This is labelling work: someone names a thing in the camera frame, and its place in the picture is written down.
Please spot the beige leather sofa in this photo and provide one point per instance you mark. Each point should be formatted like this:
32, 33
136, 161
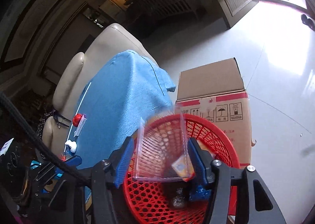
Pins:
108, 39

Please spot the red plastic mesh basket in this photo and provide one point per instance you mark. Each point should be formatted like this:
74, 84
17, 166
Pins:
147, 204

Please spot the crumpled white tissue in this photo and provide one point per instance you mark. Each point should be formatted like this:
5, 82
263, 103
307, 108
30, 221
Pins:
71, 146

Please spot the dark foil ball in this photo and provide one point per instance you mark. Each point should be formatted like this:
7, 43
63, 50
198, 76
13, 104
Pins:
177, 198

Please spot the white paper wrapper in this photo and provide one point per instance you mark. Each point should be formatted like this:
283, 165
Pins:
81, 126

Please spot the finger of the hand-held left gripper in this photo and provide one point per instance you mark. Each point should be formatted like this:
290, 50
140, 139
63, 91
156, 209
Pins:
44, 171
72, 161

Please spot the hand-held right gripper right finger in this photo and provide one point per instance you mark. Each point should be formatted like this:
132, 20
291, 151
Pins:
196, 162

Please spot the dark patterned cushion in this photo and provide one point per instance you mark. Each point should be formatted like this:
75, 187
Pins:
44, 125

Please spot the red bottle cap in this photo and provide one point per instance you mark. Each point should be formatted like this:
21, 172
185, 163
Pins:
77, 119

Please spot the blue tablecloth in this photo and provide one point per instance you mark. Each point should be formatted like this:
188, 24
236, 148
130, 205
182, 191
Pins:
118, 96

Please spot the thin white straw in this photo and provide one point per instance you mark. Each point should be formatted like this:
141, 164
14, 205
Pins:
79, 113

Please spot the dark shoe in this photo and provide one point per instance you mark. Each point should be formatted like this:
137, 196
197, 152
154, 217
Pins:
311, 24
306, 18

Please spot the orange snack box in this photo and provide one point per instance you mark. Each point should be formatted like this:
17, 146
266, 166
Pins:
182, 167

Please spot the blue snack packet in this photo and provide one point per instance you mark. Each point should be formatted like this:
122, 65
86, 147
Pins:
200, 192

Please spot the clear plastic tray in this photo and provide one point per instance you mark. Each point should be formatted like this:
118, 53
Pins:
161, 147

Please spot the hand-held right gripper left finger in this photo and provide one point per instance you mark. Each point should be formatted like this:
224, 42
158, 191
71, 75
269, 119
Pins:
124, 162

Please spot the cardboard box with red stripe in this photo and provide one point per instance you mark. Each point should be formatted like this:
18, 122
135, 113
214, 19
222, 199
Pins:
209, 83

